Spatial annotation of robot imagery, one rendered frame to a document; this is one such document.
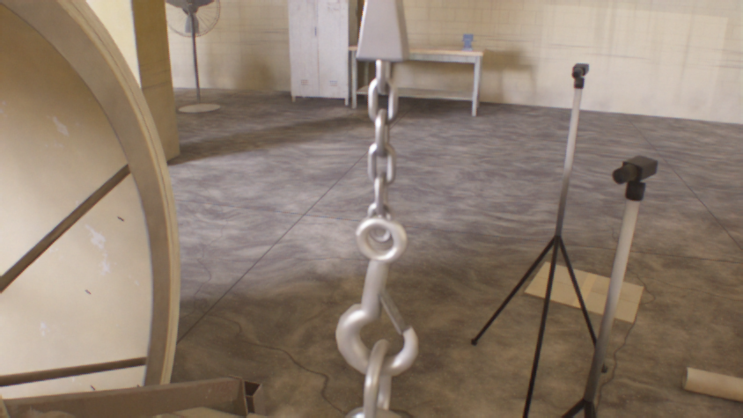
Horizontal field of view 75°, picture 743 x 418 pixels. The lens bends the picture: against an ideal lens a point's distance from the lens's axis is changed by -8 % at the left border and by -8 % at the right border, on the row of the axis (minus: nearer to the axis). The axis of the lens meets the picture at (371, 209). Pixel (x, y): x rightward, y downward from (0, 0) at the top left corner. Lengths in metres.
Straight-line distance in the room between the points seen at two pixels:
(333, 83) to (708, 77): 5.49
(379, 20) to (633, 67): 8.26
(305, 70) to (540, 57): 3.51
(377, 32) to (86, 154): 1.33
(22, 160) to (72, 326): 0.54
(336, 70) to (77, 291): 6.46
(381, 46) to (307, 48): 7.66
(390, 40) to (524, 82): 8.09
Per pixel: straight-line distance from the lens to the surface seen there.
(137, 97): 1.42
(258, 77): 9.44
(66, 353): 1.88
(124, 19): 5.13
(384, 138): 0.36
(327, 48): 7.89
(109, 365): 1.48
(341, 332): 0.43
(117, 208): 1.63
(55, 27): 1.23
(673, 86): 8.74
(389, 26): 0.34
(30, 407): 1.10
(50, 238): 1.26
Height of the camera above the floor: 1.48
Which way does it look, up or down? 22 degrees down
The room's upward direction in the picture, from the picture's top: straight up
